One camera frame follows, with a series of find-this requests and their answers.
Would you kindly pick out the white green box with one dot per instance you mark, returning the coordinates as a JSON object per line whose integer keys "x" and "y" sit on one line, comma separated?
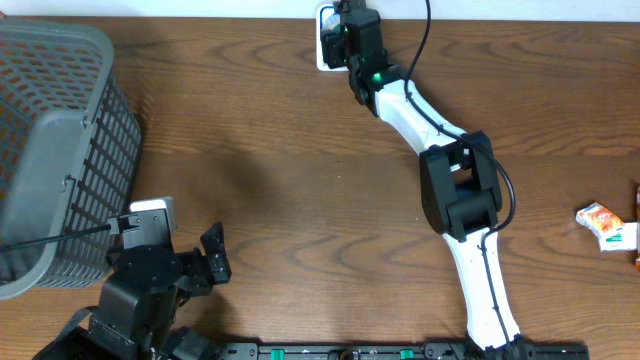
{"x": 620, "y": 239}

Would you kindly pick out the grey plastic mesh basket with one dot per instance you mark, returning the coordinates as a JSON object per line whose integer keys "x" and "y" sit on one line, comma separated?
{"x": 70, "y": 148}

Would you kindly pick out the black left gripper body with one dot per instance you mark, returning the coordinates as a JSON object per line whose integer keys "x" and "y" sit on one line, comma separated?
{"x": 195, "y": 280}

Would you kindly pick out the small orange white box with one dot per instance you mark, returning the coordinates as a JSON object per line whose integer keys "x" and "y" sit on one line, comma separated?
{"x": 600, "y": 220}

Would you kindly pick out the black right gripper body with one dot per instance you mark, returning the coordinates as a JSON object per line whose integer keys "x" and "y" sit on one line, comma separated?
{"x": 356, "y": 62}

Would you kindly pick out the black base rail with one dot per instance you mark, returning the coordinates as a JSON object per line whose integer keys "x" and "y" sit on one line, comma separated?
{"x": 350, "y": 351}

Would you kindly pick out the orange snack bar wrapper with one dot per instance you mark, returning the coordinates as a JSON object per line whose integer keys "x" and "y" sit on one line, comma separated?
{"x": 637, "y": 260}

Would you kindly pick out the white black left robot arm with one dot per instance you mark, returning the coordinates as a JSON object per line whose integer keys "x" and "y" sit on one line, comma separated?
{"x": 139, "y": 300}

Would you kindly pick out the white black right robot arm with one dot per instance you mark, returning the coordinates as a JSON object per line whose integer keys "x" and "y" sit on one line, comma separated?
{"x": 460, "y": 178}

